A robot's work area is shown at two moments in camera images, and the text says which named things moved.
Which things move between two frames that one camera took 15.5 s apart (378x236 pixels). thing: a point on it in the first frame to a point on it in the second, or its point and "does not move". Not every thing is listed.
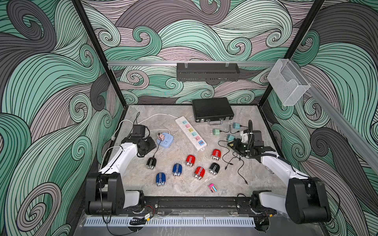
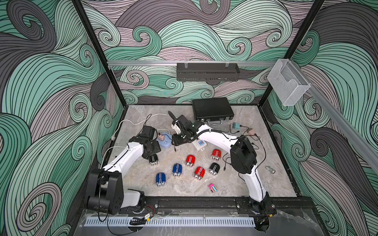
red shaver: (190, 160) does not move
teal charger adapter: (236, 126) does not move
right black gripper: (234, 145) to (176, 141)
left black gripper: (152, 145) to (156, 148)
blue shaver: (177, 169) does not move
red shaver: (199, 173) does not move
